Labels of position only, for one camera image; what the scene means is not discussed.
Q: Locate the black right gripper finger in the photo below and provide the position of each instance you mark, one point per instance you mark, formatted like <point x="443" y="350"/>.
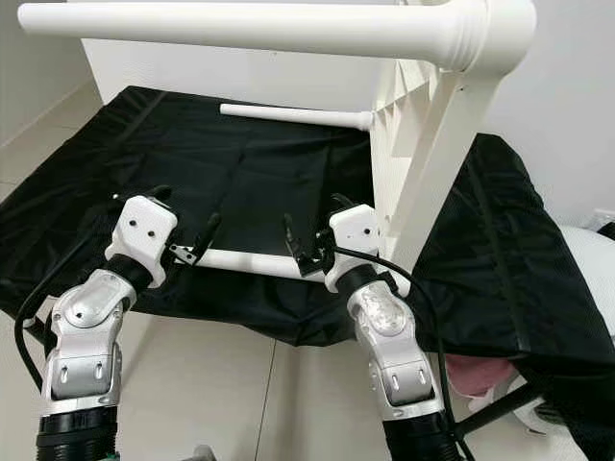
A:
<point x="293" y="238"/>
<point x="341" y="201"/>

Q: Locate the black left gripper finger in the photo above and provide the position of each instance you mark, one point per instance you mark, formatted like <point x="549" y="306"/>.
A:
<point x="159" y="193"/>
<point x="209" y="231"/>

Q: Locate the white plastic children table top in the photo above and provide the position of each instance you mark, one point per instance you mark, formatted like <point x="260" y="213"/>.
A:
<point x="432" y="173"/>

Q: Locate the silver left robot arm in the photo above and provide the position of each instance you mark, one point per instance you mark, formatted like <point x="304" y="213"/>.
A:
<point x="86" y="346"/>

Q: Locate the black table cloth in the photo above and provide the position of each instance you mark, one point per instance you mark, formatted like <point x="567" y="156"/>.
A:
<point x="269" y="192"/>

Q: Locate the grey robot left foot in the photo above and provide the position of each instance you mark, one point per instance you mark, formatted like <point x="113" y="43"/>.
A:
<point x="204" y="453"/>

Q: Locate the black power plug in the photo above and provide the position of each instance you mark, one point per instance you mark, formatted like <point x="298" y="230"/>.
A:
<point x="607" y="229"/>

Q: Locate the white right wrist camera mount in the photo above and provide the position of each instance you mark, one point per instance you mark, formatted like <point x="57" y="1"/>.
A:
<point x="354" y="230"/>

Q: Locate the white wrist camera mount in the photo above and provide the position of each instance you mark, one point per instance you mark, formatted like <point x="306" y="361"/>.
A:
<point x="144" y="226"/>
<point x="354" y="230"/>

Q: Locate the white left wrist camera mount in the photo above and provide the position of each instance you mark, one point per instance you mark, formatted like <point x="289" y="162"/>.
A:
<point x="144" y="226"/>

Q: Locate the white wall socket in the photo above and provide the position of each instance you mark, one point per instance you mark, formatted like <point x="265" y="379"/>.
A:
<point x="605" y="216"/>

